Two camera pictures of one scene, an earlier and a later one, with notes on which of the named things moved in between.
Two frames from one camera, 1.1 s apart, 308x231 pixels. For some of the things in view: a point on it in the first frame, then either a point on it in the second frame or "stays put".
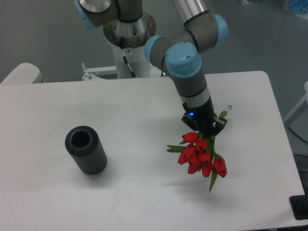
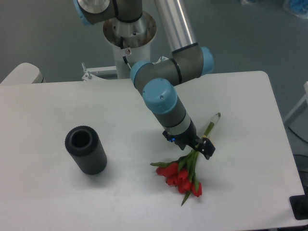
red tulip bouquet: [198, 153] → [181, 173]
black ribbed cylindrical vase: [83, 144] stays put
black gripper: [203, 118] → [189, 137]
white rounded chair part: [24, 73] stays put
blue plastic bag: [300, 7] stays put
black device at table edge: [299, 205] stays put
